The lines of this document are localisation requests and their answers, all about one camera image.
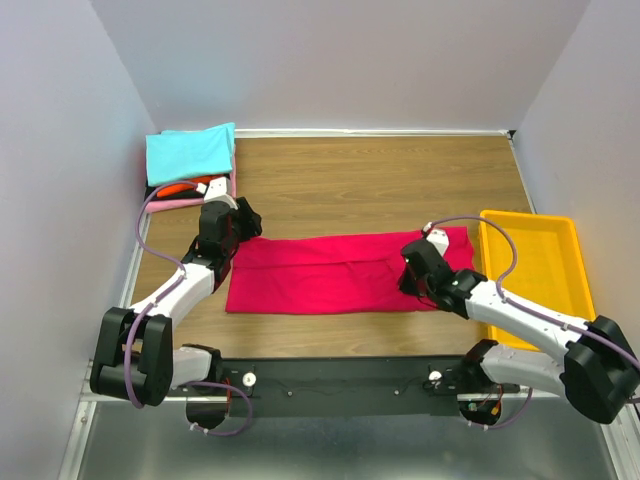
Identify red t shirt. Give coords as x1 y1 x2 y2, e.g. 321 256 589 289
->
224 225 475 316

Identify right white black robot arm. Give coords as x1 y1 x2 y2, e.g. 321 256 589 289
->
399 238 639 424

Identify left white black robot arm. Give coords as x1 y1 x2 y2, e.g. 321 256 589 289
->
89 197 262 408

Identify folded black t shirt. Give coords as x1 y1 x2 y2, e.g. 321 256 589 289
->
145 174 231 201

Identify folded orange t shirt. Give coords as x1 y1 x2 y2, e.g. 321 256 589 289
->
156 175 220 199

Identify folded cyan t shirt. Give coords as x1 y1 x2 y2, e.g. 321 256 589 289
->
145 122 236 187

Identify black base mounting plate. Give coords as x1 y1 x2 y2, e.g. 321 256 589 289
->
185 355 518 432

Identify yellow plastic bin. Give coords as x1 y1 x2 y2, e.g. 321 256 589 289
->
479 210 597 351

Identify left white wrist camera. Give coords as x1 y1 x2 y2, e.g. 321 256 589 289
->
195 176 238 209

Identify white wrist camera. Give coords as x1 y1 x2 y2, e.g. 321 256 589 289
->
195 176 238 209
422 223 450 256

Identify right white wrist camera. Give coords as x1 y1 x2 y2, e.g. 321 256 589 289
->
422 223 450 256

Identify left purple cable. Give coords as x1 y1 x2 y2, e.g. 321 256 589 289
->
124 178 254 439

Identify purple cable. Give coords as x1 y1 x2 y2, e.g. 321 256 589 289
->
424 214 640 431
124 178 254 439

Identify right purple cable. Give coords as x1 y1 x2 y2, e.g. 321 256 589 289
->
424 214 640 431

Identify aluminium extrusion frame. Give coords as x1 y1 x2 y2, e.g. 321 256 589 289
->
81 135 639 479

